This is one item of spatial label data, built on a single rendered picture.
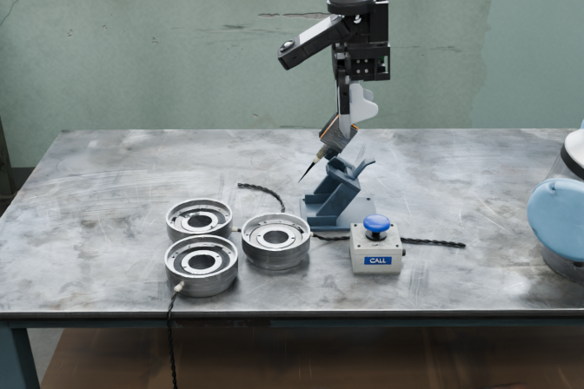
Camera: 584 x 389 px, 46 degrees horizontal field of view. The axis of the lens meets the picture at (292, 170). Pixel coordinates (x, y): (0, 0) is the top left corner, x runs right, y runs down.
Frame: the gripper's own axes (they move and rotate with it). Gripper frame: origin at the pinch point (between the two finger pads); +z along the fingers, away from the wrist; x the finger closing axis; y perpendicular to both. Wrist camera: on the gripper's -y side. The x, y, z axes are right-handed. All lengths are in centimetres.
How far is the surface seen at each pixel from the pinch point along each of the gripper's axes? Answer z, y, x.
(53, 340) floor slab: 91, -84, 60
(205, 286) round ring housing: 12.4, -21.4, -22.2
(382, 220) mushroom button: 9.2, 4.4, -13.9
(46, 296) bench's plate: 13, -44, -21
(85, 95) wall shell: 48, -87, 151
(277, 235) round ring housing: 13.7, -11.3, -8.9
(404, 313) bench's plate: 17.3, 5.7, -25.1
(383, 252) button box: 12.7, 4.1, -16.9
